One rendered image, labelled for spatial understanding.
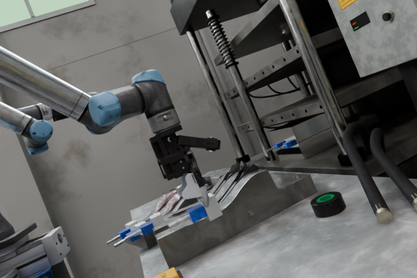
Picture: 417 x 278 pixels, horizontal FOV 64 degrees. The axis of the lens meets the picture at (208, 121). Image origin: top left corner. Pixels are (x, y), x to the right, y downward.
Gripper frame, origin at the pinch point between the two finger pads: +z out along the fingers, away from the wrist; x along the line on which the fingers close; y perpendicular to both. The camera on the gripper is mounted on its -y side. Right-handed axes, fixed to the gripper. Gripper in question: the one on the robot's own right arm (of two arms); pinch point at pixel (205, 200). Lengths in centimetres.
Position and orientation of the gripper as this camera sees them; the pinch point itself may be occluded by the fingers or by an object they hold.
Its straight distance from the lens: 86.8
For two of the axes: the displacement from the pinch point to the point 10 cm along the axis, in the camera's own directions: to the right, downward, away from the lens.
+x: 2.6, -1.2, -9.6
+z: 3.8, 9.3, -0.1
